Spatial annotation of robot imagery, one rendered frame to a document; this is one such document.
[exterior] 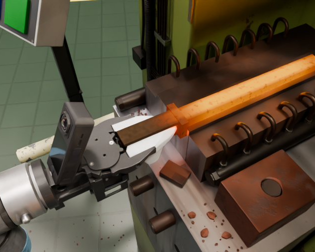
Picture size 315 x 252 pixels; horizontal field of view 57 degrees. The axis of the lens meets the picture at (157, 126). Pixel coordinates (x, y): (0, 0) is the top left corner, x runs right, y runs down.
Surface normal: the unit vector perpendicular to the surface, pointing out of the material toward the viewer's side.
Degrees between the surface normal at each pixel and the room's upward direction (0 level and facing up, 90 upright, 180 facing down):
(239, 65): 0
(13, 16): 60
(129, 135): 1
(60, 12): 90
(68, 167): 88
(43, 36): 90
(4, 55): 0
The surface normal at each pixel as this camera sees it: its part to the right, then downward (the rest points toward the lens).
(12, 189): 0.16, -0.38
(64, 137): -0.77, 0.03
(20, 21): -0.51, 0.23
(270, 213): 0.00, -0.63
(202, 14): 0.48, 0.68
